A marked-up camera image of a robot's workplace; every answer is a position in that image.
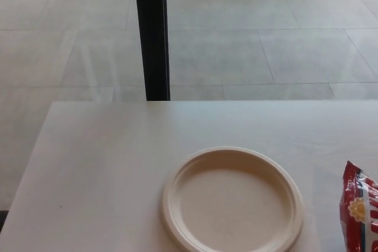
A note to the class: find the cream round disposable plate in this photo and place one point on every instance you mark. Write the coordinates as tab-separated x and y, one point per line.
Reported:
230	202

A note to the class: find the red white sunflower seed bag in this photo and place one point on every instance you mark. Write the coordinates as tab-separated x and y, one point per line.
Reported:
354	228

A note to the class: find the black vertical window post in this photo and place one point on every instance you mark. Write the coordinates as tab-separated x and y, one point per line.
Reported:
152	33

